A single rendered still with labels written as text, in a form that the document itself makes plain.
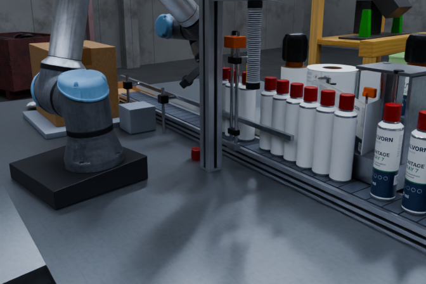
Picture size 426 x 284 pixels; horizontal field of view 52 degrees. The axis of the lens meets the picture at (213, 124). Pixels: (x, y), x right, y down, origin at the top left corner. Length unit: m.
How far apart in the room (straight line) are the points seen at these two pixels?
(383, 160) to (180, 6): 0.67
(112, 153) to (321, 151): 0.51
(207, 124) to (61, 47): 0.43
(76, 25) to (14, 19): 6.46
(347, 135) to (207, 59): 0.39
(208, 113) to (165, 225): 0.35
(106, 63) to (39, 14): 6.19
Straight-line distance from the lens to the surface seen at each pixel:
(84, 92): 1.07
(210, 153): 1.19
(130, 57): 8.50
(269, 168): 1.17
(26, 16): 7.74
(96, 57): 1.64
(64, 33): 1.21
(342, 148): 1.03
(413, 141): 0.92
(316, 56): 4.68
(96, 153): 1.10
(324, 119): 1.04
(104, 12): 8.38
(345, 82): 1.44
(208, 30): 1.12
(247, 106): 1.27
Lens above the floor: 1.29
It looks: 16 degrees down
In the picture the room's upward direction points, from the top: straight up
